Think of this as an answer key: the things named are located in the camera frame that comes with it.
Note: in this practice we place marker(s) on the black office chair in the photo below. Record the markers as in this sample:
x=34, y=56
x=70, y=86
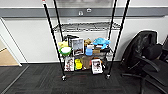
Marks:
x=143, y=53

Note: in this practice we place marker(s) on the small yellow toy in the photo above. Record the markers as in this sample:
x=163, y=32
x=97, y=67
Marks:
x=78, y=64

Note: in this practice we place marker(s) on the black bag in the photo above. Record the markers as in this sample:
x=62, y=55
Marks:
x=68, y=37

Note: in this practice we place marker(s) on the blue cloth bag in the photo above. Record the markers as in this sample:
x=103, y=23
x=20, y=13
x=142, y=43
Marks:
x=101, y=42

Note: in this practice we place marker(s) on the white door frame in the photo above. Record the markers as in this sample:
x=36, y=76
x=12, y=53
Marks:
x=10, y=46

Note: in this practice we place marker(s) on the small tan item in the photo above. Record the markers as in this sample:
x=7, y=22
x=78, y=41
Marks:
x=88, y=41

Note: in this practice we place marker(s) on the long grey wall band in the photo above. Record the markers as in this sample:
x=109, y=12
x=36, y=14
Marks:
x=26, y=12

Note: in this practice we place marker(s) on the small brown box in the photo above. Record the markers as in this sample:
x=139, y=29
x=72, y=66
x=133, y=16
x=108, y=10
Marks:
x=97, y=51

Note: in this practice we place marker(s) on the white box with red print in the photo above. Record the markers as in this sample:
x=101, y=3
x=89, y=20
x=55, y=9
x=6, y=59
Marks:
x=96, y=66

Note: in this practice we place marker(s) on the tall brown box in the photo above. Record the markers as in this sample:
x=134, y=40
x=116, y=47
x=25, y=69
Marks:
x=86, y=62

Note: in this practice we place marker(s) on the blue bottle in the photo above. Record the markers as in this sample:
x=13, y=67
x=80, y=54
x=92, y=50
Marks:
x=89, y=51

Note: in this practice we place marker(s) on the white wall outlet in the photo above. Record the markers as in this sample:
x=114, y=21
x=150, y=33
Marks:
x=88, y=10
x=80, y=13

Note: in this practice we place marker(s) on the red and white box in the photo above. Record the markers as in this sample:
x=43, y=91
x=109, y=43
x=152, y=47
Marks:
x=69, y=63

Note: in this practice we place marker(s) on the grey framed book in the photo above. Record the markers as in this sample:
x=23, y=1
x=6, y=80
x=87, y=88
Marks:
x=77, y=46

